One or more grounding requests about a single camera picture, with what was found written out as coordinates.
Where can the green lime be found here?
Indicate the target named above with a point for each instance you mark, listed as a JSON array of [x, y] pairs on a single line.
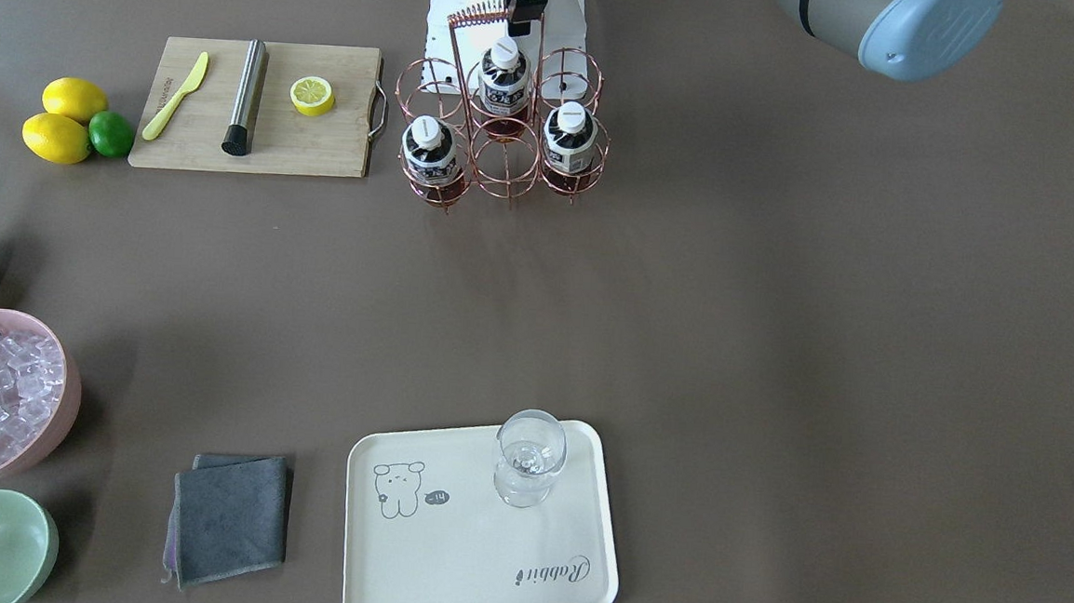
[[110, 134]]

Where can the steel muddler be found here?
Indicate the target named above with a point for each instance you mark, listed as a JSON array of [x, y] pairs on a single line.
[[238, 136]]

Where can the yellow plastic knife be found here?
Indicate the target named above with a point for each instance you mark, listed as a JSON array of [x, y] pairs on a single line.
[[189, 85]]

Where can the tea bottle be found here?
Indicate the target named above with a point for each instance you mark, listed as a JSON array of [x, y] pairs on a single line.
[[569, 137], [504, 89]]

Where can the grey folded cloth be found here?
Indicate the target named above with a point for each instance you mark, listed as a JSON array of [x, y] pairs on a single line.
[[229, 516]]

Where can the cream rabbit tray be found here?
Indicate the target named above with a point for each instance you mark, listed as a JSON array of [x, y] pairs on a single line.
[[424, 524]]

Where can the wine glass on tray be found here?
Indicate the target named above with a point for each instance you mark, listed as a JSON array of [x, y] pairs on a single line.
[[530, 452]]

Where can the yellow lemon far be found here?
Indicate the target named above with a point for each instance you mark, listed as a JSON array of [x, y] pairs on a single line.
[[74, 97]]

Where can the tea bottle middle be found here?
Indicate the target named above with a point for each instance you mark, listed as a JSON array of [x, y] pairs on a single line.
[[504, 89]]

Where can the yellow lemon near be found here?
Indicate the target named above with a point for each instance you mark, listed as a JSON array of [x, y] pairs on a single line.
[[56, 138]]

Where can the tea bottle moved to tray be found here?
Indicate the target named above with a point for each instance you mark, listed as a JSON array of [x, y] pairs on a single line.
[[430, 152]]

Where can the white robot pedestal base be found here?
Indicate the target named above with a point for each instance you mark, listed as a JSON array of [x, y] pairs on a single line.
[[465, 28]]

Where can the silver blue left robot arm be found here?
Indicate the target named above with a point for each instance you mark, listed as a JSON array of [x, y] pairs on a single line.
[[905, 40]]

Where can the bamboo cutting board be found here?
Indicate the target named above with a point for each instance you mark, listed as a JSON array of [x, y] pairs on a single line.
[[281, 140]]

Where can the yellow lemon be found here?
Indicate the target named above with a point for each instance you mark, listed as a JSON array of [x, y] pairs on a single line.
[[74, 97], [56, 138]]

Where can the half lemon slice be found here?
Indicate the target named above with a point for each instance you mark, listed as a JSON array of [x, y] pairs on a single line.
[[312, 96]]

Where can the copper wire bottle basket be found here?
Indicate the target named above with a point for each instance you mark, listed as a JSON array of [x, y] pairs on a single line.
[[506, 170]]

